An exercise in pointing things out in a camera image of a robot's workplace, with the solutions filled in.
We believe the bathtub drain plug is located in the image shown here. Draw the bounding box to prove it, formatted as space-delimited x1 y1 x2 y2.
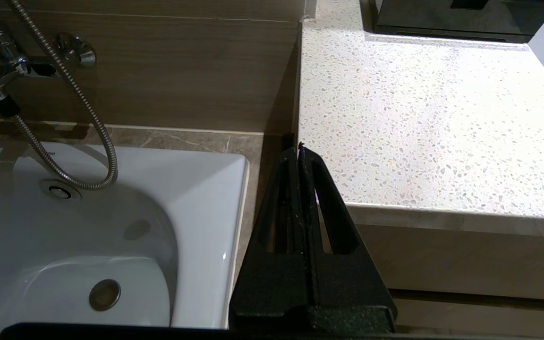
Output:
88 279 122 312

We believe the wooden vanity cabinet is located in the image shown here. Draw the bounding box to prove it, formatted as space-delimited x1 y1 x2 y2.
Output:
345 204 544 340

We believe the metal shower hose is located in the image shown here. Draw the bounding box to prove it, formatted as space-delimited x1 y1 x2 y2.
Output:
7 0 119 191

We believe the bathtub overflow ring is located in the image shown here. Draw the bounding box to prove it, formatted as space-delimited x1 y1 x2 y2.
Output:
38 179 83 203

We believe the white bathtub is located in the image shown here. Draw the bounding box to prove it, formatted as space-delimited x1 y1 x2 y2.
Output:
0 137 250 340

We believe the black box drawer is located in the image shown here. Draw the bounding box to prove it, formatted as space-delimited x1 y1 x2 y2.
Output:
374 0 544 43

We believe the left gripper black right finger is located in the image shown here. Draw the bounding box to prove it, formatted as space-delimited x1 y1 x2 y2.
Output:
300 143 395 326

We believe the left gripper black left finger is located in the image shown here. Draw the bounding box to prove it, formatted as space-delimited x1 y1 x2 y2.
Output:
229 147 311 326

